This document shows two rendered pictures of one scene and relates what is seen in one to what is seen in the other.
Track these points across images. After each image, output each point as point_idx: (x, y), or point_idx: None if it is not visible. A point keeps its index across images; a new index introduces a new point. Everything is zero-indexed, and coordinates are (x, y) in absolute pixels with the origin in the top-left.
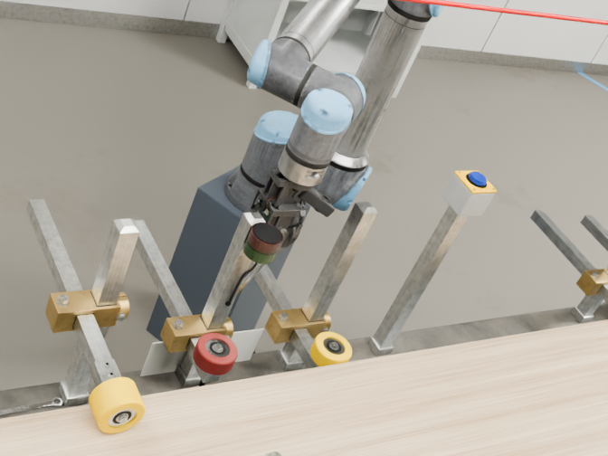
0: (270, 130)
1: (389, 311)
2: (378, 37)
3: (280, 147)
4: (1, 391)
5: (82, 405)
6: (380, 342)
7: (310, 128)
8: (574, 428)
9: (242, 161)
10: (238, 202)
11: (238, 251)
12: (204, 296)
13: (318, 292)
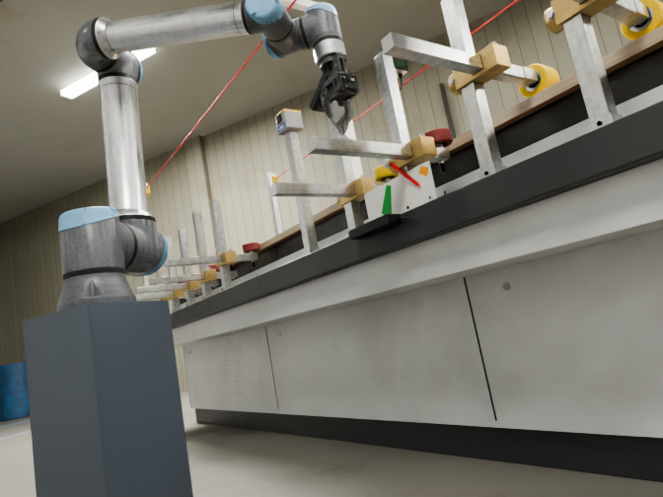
0: (105, 207)
1: (306, 221)
2: (124, 102)
3: (117, 221)
4: (536, 155)
5: (547, 88)
6: (316, 244)
7: (337, 17)
8: None
9: (86, 264)
10: (121, 296)
11: (395, 76)
12: (154, 430)
13: (348, 162)
